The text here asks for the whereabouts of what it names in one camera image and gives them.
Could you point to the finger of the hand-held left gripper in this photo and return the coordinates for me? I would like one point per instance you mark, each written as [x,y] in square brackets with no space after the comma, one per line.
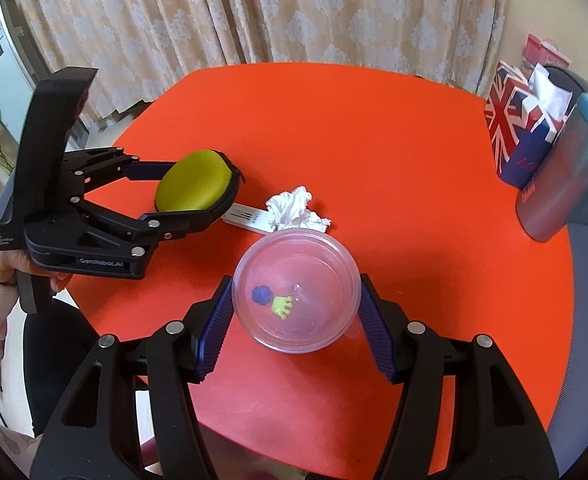
[143,170]
[183,222]

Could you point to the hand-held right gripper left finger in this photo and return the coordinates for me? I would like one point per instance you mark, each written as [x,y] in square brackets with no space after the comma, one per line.
[216,325]

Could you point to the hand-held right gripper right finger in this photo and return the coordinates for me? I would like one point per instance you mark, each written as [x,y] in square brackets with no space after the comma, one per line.
[379,330]

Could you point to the yellow black zip case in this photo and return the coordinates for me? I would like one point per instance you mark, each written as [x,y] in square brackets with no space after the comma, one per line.
[193,180]

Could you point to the clear plastic round container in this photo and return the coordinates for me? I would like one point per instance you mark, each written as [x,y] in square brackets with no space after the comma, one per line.
[299,270]

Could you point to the person's left hand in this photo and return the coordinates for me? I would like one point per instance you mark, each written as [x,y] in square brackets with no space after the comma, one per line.
[8,262]

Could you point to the small blue green toy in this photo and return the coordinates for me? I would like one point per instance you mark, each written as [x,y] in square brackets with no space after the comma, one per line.
[274,304]

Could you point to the crumpled white tissue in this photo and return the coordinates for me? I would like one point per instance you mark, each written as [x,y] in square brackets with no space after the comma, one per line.
[294,207]

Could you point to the person's leg in black trousers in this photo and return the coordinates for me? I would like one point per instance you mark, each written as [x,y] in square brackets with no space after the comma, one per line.
[58,355]

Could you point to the beige patterned curtain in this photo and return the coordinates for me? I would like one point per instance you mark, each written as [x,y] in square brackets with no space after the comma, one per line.
[274,10]

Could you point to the grey tumbler with blue lid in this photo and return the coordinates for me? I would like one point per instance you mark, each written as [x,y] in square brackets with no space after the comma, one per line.
[564,175]

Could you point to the flag print tissue box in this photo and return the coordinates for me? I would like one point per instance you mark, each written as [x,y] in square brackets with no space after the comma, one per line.
[511,125]

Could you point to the pink storage box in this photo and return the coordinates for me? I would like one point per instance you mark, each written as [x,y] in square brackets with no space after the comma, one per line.
[546,50]

